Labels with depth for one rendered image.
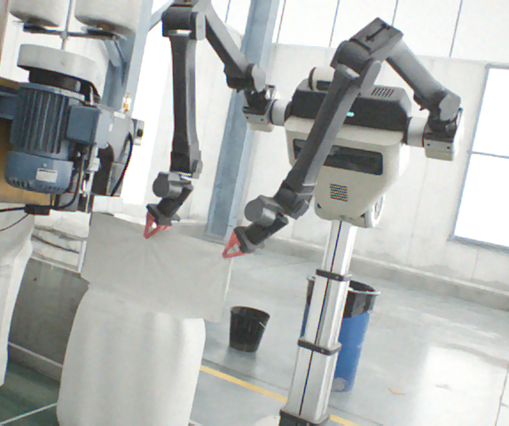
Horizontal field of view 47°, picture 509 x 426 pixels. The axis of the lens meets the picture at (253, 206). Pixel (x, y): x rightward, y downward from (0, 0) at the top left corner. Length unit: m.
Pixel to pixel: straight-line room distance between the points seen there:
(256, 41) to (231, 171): 2.33
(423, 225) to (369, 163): 7.72
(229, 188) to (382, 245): 2.86
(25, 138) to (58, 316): 1.05
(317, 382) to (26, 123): 1.26
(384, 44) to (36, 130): 0.81
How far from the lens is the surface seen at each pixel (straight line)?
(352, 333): 3.73
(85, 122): 1.44
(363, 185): 1.88
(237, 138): 10.44
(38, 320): 2.45
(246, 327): 4.13
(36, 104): 1.46
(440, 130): 1.73
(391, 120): 1.81
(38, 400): 2.09
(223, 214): 10.44
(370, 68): 1.31
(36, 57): 1.45
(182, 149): 1.60
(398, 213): 9.59
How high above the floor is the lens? 1.22
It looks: 3 degrees down
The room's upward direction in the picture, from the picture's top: 11 degrees clockwise
